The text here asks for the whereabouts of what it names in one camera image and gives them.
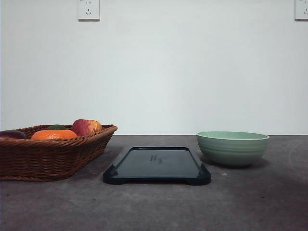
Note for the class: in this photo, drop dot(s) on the white wall socket left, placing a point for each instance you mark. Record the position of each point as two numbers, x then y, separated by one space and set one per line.
88 11

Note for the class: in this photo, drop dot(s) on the white wall socket right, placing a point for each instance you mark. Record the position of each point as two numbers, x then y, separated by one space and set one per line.
301 10

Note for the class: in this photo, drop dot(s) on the brown wicker basket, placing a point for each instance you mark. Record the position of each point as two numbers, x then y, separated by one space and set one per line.
30 159

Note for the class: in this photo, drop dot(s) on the dark green fruit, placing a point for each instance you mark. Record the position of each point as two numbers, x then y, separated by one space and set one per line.
57 127

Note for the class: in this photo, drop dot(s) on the dark rectangular tray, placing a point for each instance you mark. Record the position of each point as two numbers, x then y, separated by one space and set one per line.
158 165

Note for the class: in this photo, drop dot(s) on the green ceramic bowl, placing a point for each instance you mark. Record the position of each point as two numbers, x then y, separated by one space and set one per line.
233 148

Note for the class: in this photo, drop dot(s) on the white wall socket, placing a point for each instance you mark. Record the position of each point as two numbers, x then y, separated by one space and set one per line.
88 11
301 10

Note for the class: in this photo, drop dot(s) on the dark purple fruit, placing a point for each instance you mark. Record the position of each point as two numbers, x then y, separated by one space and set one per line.
12 134

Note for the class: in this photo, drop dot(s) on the red yellow apple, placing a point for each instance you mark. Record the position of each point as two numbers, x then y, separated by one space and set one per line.
85 127

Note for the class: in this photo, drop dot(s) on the orange mandarin fruit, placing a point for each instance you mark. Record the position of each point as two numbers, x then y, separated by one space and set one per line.
53 134

